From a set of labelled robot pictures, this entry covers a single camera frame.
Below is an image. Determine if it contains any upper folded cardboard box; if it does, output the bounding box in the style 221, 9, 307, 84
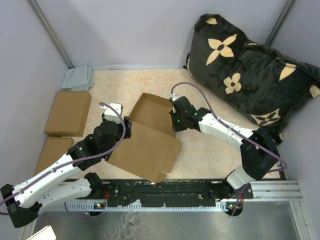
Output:
44, 90, 92, 137

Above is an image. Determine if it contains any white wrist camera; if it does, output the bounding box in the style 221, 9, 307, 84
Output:
169, 93, 181, 102
99, 102, 124, 124

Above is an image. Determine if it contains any aluminium frame rail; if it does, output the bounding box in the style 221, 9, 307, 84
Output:
37, 181, 303, 213

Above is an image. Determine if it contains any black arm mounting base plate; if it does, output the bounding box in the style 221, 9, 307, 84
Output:
74, 178, 254, 208

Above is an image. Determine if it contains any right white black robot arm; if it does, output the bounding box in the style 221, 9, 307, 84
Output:
169, 93, 280, 200

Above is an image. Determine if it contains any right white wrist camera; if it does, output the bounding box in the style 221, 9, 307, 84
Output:
169, 93, 181, 102

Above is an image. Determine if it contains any white object at bottom corner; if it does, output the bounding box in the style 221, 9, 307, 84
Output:
27, 225, 57, 240

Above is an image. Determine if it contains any black floral plush cushion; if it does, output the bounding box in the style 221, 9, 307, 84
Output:
185, 14, 320, 144

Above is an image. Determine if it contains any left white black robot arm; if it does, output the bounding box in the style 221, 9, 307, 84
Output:
0, 116, 132, 228

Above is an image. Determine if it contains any folded cardboard box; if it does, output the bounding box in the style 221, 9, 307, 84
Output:
34, 137, 75, 175
44, 90, 92, 137

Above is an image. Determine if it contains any lower folded cardboard box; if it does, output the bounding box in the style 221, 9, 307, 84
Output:
34, 137, 75, 175

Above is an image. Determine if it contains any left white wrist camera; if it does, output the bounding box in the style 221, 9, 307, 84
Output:
99, 102, 124, 124

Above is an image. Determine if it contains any grey folded cloth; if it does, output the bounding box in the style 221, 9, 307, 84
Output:
61, 64, 94, 92

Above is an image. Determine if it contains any brown cardboard box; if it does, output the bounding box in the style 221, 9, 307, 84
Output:
108, 93, 182, 183

